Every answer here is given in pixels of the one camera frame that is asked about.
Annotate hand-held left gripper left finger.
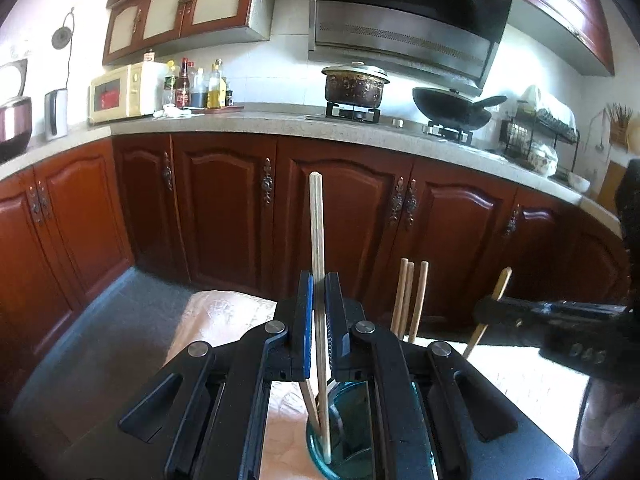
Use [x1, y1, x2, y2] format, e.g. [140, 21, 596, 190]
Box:
[117, 270, 316, 480]

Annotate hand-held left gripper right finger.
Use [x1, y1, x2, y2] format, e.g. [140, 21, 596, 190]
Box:
[325, 271, 518, 480]

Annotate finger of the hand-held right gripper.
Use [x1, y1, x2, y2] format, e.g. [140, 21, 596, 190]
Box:
[472, 296, 547, 344]

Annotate floral utensil holder teal rim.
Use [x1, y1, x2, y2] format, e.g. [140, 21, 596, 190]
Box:
[304, 380, 436, 480]

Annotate person's right hand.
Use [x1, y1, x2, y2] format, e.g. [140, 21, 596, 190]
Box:
[580, 385, 640, 461]

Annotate white quilted tablecloth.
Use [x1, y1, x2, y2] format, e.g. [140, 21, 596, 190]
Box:
[167, 289, 591, 480]

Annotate brown wooden base cabinets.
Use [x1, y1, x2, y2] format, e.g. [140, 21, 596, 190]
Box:
[0, 132, 631, 401]

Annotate wooden cutting board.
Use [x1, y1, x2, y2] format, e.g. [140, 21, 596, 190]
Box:
[596, 159, 627, 212]

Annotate floral bowl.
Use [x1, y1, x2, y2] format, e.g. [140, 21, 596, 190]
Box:
[527, 142, 559, 177]

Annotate gas stove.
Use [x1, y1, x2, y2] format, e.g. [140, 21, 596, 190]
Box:
[305, 101, 476, 144]

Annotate black wok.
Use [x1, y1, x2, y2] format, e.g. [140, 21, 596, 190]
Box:
[412, 86, 509, 132]

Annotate blackened cooking pot with lid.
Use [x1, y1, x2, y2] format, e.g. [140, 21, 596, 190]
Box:
[321, 61, 390, 110]

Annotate white cloth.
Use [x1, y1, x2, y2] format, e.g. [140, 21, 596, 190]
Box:
[152, 104, 194, 120]

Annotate yellow cooking oil bottle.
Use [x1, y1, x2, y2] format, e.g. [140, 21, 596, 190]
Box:
[207, 59, 224, 110]

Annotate clear bottle dark liquid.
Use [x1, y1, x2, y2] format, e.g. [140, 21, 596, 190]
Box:
[192, 67, 207, 109]

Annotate dark sauce bottle red cap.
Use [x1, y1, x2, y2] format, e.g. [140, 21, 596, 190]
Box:
[175, 57, 194, 110]

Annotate dark bottle yellow cap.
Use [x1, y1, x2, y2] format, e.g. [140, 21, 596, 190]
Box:
[164, 61, 180, 107]

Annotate cream microwave oven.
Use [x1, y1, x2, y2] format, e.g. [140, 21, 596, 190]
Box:
[88, 61, 169, 127]

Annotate black steel range hood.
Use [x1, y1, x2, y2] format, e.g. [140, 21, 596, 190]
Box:
[306, 0, 514, 92]

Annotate silver electric kettle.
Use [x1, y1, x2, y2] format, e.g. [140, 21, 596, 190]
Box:
[44, 88, 69, 141]

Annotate black wire dish rack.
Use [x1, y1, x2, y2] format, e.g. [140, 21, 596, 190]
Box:
[500, 102, 581, 172]

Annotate wall-mounted chopstick holder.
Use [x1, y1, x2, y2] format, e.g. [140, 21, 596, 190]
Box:
[606, 103, 634, 149]

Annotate brown wooden wall cabinet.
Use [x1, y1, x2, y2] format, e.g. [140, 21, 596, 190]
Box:
[509, 0, 617, 77]

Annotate brown wall cabinet glass doors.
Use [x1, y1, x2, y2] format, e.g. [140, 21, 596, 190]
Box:
[102, 0, 273, 67]

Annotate round wall hook with cord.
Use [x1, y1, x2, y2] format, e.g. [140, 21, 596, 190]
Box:
[52, 7, 76, 91]

